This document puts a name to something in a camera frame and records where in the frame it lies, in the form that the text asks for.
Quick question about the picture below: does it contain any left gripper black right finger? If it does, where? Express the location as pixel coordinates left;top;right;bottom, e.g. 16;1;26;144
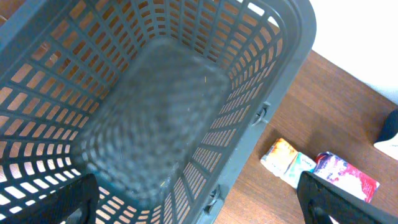
297;171;397;223

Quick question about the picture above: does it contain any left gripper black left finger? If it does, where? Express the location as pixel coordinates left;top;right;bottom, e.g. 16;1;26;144
1;174;100;224

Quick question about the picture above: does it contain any red purple snack packet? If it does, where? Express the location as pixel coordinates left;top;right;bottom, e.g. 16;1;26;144
313;152;380;203

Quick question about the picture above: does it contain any teal tissue pocket pack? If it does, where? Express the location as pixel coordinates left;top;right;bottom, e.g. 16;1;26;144
282;152;316;189

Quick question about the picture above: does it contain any orange snack packet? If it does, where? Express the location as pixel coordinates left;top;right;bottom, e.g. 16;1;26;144
261;138;299;177

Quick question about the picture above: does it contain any grey plastic mesh basket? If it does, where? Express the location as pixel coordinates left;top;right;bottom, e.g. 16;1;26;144
1;0;317;223

